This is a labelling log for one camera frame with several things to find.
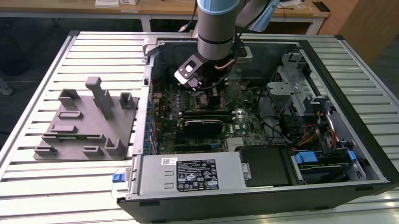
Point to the blue case latch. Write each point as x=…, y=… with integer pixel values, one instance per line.
x=117, y=177

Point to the wooden desk white legs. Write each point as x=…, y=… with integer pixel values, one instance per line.
x=24, y=7

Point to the black graphics card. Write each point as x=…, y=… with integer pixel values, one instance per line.
x=201, y=128

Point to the RAM slot black clips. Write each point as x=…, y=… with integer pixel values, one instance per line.
x=205, y=116
x=205, y=112

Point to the blue disk carrier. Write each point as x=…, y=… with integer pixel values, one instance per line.
x=306, y=158

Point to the green RAM stick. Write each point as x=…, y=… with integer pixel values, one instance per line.
x=72, y=138

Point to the white paper box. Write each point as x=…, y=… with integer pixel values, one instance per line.
x=105, y=2

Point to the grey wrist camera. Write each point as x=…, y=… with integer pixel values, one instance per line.
x=244, y=56

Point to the black and silver PC case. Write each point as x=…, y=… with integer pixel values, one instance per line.
x=249, y=207

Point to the black expansion slot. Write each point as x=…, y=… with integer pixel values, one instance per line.
x=192, y=148

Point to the CPU socket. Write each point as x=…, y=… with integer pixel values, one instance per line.
x=200, y=102

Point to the silver drive cage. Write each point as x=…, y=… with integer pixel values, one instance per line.
x=283, y=89

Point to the brown wooden cabinet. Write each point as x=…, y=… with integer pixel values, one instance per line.
x=367, y=28

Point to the silver power supply unit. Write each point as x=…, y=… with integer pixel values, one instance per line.
x=155, y=177

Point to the green motherboard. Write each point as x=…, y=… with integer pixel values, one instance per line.
x=249, y=106

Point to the small silver heat sink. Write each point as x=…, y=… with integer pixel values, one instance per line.
x=235, y=142

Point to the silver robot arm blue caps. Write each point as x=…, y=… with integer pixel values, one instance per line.
x=215, y=30

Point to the grey plastic parts rack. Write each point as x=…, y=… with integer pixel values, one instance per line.
x=93, y=130

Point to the RAM slot white clips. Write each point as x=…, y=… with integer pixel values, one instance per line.
x=205, y=114
x=205, y=118

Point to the small black box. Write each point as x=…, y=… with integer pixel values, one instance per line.
x=322, y=6

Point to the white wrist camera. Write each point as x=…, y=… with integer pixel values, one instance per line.
x=185, y=74

